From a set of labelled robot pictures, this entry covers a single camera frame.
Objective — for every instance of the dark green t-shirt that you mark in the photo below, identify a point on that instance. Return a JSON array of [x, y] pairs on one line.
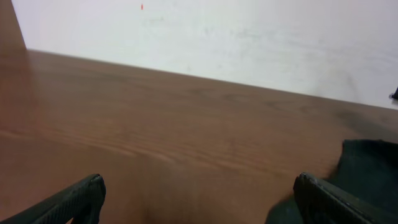
[[366, 169]]

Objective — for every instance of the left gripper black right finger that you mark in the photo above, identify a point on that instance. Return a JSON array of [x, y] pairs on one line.
[[322, 202]]

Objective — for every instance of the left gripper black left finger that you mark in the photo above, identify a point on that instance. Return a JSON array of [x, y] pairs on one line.
[[78, 203]]

